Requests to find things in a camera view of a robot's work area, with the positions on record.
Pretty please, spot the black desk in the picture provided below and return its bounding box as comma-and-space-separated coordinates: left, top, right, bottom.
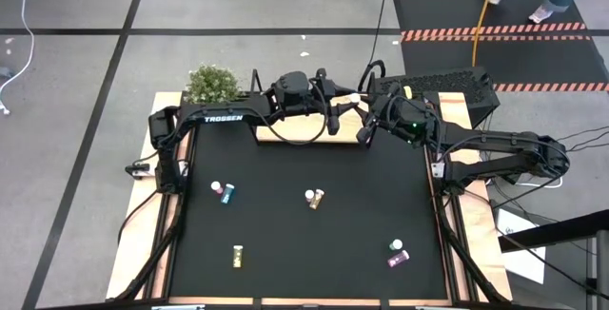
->
498, 208, 609, 310

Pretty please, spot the yellow hanging cable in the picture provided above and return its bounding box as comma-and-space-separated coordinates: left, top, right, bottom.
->
470, 0, 501, 68

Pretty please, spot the black orange-striped floor mat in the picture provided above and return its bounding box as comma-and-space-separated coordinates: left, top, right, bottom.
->
392, 0, 609, 93

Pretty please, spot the black floor cable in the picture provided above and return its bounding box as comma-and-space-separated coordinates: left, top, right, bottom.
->
568, 141, 609, 153
556, 126, 609, 144
489, 190, 609, 301

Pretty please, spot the green potted plant black pot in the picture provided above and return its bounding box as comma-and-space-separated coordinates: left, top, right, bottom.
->
183, 64, 242, 106

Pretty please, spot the white floor cable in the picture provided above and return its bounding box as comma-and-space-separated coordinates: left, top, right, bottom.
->
0, 0, 37, 116

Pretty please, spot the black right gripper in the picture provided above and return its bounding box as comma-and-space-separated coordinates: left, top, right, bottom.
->
356, 91, 405, 145

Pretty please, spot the dark table mat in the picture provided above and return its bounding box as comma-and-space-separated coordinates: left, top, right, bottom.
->
168, 91, 449, 301

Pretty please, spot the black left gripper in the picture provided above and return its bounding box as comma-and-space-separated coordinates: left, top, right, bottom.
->
311, 68, 363, 137

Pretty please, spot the white power cable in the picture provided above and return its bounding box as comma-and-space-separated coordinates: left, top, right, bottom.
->
517, 175, 565, 190

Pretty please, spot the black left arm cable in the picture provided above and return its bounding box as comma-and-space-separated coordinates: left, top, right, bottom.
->
251, 79, 334, 147

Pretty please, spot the black base cable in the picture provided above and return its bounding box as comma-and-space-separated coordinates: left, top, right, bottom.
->
116, 188, 163, 247

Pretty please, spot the black hanging cable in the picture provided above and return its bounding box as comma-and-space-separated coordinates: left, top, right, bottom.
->
368, 0, 394, 68

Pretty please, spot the white paper sheet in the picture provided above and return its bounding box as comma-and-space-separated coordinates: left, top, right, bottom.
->
494, 207, 547, 285

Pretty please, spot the silver frame bracket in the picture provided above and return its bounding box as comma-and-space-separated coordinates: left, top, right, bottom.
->
124, 161, 158, 181

